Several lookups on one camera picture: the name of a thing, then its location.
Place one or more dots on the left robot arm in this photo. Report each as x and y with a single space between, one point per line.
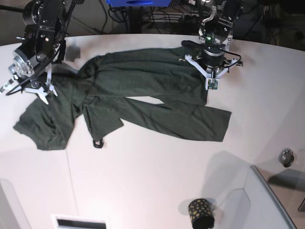
216 22

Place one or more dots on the dark green t-shirt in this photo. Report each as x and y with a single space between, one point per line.
152 88

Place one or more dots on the blue plastic box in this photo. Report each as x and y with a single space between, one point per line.
139 3

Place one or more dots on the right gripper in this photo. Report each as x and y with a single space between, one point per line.
43 90

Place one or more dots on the white rectangular table slot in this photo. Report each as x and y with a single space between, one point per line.
78 222

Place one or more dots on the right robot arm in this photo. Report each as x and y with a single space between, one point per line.
43 45

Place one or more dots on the black cup with gold dots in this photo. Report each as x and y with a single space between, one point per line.
201 214

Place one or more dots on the small black plastic clip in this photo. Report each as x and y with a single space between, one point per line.
98 143

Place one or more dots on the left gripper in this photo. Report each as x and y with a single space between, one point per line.
214 62

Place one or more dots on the round metal table grommet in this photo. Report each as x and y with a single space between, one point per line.
286 157

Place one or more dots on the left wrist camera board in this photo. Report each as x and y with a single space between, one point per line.
212 83

